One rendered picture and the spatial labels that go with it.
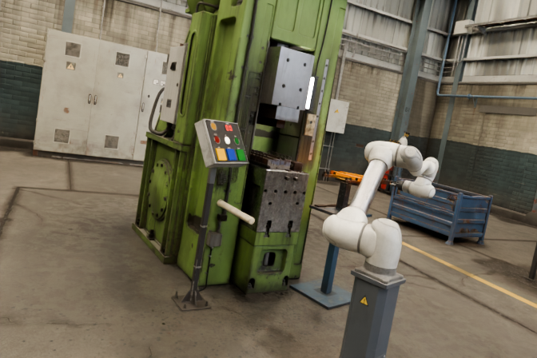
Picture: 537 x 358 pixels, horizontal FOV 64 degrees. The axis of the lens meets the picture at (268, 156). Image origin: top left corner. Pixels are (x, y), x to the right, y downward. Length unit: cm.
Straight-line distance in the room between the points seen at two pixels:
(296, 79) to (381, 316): 169
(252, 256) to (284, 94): 116
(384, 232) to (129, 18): 739
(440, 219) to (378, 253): 436
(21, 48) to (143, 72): 206
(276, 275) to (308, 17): 193
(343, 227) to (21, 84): 725
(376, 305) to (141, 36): 743
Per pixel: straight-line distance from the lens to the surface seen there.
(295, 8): 331
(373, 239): 216
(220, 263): 325
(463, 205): 643
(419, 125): 1221
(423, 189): 308
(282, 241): 322
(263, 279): 325
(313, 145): 344
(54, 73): 804
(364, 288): 222
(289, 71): 307
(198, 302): 300
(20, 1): 879
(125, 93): 809
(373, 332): 226
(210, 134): 257
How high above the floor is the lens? 127
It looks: 5 degrees down
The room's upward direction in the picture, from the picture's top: 10 degrees clockwise
